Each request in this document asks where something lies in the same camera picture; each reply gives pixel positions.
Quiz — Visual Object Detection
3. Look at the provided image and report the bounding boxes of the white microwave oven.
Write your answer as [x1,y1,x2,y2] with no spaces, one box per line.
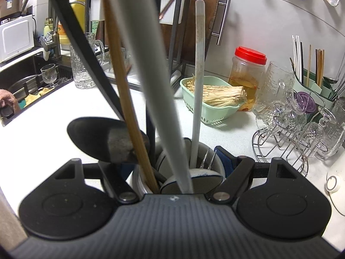
[0,14,35,63]

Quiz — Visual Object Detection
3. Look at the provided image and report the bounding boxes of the wooden cutting board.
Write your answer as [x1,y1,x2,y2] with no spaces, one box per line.
[159,0,232,65]

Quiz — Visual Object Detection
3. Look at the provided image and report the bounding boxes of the plastic jar red lid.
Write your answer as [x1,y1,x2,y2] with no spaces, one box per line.
[228,46,267,112]

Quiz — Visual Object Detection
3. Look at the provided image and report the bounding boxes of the white ceramic jar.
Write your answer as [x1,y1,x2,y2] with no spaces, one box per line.
[132,137,226,195]

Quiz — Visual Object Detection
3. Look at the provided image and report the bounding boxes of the green utensil holder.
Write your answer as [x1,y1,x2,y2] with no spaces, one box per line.
[290,69,340,115]

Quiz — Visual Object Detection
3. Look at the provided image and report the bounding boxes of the tall kitchen faucet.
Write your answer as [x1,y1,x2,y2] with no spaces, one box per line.
[20,0,62,59]

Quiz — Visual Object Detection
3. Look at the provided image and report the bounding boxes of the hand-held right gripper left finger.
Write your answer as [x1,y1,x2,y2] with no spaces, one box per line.
[55,159,139,204]

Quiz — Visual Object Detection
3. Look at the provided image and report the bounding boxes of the yellow cloth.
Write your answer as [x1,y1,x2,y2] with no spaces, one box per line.
[24,86,56,106]

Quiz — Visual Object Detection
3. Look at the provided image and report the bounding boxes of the black chopstick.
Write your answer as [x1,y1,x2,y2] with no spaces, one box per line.
[145,97,156,168]
[41,0,125,120]

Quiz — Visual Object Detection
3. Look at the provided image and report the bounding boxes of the pink cloth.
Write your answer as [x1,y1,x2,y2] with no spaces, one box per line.
[0,88,20,112]

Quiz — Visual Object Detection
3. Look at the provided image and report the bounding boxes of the brown rice cooker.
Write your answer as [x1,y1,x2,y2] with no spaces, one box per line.
[0,0,24,20]

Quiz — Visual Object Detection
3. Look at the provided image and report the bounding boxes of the yellow detergent bottle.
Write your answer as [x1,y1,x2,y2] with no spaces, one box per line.
[58,0,87,44]

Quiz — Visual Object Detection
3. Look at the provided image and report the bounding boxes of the wooden chopstick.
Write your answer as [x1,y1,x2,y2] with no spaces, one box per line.
[102,0,160,193]

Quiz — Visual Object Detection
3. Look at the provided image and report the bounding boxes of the textured glass pitcher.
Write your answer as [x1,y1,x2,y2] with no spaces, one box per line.
[69,32,106,90]

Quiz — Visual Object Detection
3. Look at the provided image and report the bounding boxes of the green plastic basket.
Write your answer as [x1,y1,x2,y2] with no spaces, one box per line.
[180,76,241,126]

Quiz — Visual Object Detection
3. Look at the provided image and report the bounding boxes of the chrome wire glass rack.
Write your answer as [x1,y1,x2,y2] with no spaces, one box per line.
[252,90,322,178]

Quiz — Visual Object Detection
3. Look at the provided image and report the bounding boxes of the white electric cooking pot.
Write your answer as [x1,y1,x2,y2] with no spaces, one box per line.
[324,151,345,217]

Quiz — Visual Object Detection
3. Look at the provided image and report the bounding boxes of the black kitchen sink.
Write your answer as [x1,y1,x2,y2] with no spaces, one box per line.
[0,54,75,127]

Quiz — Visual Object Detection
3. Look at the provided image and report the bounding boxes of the white rack container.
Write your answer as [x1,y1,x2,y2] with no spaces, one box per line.
[160,0,187,25]

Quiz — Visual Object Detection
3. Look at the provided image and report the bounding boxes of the enoki mushrooms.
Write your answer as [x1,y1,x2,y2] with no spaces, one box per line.
[183,73,247,107]

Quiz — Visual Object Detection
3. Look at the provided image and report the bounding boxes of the green dish soap bottle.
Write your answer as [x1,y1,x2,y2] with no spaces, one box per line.
[90,19,102,36]

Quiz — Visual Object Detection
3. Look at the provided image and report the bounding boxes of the wine glass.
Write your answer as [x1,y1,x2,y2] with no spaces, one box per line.
[40,63,59,88]

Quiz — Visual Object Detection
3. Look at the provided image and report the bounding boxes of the purple cup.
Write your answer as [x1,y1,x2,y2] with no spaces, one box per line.
[295,91,316,113]

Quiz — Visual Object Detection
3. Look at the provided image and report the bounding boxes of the bundle of mixed chopsticks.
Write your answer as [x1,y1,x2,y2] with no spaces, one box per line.
[289,35,326,87]

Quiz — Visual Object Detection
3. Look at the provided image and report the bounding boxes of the clear drinking glass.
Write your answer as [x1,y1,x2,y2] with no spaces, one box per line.
[120,47,133,72]

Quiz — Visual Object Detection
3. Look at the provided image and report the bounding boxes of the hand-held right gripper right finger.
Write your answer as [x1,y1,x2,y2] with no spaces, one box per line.
[209,146,300,204]

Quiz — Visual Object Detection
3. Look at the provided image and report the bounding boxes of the textured glass mug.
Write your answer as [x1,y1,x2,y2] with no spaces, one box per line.
[253,61,296,120]
[314,97,345,161]

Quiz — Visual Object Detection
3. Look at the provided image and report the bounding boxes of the dark grey knife rack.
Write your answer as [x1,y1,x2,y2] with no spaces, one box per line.
[85,0,190,87]

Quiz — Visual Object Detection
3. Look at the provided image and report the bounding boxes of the white drip tray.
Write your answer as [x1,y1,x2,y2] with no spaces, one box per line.
[105,65,184,87]

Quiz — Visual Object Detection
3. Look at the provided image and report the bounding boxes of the white faucet nozzle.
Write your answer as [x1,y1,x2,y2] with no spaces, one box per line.
[40,36,52,61]

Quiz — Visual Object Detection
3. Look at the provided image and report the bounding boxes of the small pale yellow bottle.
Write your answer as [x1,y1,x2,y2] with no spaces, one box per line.
[43,17,55,38]

